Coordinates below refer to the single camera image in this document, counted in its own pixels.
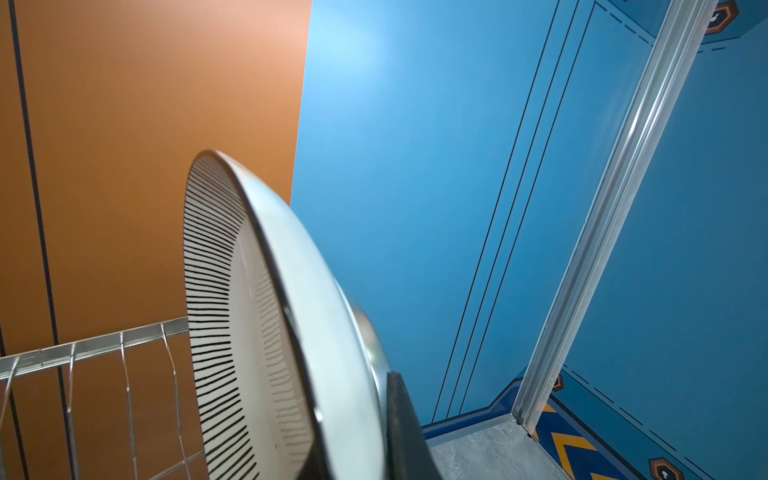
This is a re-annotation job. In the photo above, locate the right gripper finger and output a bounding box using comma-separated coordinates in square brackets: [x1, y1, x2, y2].
[386, 372, 442, 480]

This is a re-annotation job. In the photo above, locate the large white plate black rim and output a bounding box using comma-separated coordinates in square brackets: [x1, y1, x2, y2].
[183, 150, 387, 479]

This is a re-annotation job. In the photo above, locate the chrome wire dish rack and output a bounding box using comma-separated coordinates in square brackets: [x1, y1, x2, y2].
[1, 319, 212, 479]

